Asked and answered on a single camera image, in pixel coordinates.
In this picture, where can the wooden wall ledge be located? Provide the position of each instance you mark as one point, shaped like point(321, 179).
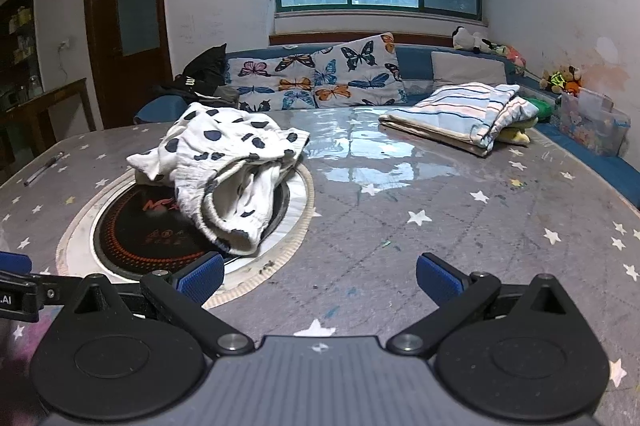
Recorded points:
point(325, 39)

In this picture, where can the grey star-printed tablecloth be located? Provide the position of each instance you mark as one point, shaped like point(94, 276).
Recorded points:
point(375, 231)

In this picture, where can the yellow green cloth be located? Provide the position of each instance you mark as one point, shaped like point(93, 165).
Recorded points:
point(517, 134)

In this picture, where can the dark olive garment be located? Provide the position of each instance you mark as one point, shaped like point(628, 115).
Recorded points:
point(227, 94)

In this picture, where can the folded striped blanket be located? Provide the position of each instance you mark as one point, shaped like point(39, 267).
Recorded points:
point(450, 111)

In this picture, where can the black bag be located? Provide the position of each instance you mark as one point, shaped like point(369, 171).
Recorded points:
point(205, 66)

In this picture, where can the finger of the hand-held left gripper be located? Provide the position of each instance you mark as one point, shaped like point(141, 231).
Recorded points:
point(15, 263)
point(55, 291)

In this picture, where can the orange yellow plush toy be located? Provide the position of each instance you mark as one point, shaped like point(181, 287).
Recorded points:
point(562, 81)

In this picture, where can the black and white plush toy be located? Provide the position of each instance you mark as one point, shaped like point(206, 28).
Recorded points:
point(467, 39)

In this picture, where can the dark wooden shelf cabinet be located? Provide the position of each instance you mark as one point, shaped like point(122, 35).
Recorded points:
point(20, 31)

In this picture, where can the grey pillow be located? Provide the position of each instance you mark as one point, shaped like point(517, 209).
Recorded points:
point(467, 69)

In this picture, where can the round black induction cooktop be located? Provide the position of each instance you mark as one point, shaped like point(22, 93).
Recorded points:
point(145, 231)

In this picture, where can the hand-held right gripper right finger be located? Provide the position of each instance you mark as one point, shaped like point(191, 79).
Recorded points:
point(440, 278)

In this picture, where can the white navy polka dot pants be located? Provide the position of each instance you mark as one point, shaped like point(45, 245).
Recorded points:
point(210, 146)

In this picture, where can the clear plastic storage box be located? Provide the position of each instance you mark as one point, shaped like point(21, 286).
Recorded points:
point(592, 126)

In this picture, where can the black pen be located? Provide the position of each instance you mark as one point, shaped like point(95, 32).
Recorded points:
point(44, 169)

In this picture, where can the flat butterfly print pillow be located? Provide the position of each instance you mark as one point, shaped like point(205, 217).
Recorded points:
point(270, 81)

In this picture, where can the pink green plush toy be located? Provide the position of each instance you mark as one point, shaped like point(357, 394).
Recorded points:
point(510, 54)

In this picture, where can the brown door with glass pane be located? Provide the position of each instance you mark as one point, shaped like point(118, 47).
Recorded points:
point(140, 6)

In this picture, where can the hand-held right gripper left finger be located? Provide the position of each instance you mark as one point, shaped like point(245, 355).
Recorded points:
point(200, 278)

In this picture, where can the plump butterfly print pillow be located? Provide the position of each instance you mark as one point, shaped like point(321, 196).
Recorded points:
point(355, 71)

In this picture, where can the dark wooden desk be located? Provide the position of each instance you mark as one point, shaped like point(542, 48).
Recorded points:
point(50, 99)

